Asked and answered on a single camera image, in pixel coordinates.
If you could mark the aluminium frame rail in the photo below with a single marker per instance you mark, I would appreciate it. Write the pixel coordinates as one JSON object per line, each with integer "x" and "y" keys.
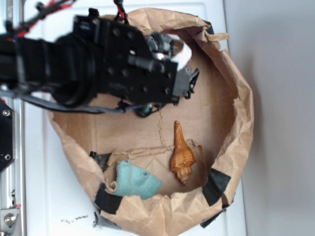
{"x": 12, "y": 181}

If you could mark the white plastic tray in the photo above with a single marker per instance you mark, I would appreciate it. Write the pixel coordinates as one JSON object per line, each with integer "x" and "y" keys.
{"x": 56, "y": 204}

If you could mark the light teal cloth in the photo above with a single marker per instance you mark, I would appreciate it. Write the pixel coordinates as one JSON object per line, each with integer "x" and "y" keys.
{"x": 133, "y": 180}

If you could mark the dark green plastic pickle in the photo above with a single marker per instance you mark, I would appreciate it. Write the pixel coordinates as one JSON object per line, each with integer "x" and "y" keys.
{"x": 145, "y": 111}

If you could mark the brown paper bag bin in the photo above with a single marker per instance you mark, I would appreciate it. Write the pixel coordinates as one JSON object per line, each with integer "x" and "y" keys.
{"x": 217, "y": 124}

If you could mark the orange spiral seashell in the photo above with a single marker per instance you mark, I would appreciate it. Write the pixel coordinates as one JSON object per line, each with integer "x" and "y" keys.
{"x": 183, "y": 157}

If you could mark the black mounting bracket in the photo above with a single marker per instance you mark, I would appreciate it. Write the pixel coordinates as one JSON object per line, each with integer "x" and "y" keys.
{"x": 6, "y": 136}

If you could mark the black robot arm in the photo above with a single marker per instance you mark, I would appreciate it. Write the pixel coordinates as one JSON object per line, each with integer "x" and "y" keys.
{"x": 66, "y": 68}

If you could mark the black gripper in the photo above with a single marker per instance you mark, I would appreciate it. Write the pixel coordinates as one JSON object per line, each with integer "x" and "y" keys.
{"x": 127, "y": 68}

